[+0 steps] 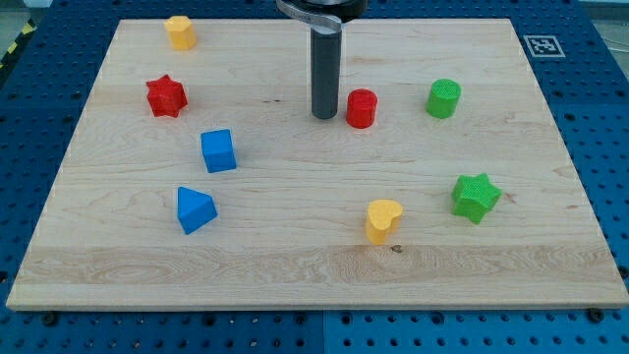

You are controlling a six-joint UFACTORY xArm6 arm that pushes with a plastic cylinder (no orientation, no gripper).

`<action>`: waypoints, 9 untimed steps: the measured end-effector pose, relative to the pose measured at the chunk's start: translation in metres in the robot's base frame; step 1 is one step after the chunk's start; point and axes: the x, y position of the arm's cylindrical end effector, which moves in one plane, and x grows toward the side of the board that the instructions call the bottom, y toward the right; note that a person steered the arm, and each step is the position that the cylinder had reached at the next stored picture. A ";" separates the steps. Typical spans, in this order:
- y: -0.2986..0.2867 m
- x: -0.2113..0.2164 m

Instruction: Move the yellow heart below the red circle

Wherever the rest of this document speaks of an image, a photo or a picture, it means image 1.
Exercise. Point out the yellow hexagon block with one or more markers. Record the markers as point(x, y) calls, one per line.
point(181, 33)

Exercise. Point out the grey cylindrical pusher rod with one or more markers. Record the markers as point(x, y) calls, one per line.
point(325, 73)

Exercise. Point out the green star block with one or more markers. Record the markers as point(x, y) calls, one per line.
point(474, 197)

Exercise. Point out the red star block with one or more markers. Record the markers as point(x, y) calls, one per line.
point(166, 97)

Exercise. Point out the yellow heart block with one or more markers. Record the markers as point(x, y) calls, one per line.
point(383, 218)

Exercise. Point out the green cylinder block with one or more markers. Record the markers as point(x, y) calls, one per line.
point(443, 98)

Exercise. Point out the silver clamp band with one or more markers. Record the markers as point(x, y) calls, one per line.
point(322, 23)

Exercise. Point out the blue triangle block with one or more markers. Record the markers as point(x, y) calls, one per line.
point(194, 209)

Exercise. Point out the red cylinder block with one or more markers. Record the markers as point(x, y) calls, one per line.
point(361, 108)

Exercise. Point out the white fiducial marker tag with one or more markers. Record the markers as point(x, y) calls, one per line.
point(543, 46)

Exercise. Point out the wooden board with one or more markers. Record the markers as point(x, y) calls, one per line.
point(290, 231)

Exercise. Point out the blue cube block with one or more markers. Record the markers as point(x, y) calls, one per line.
point(218, 151)

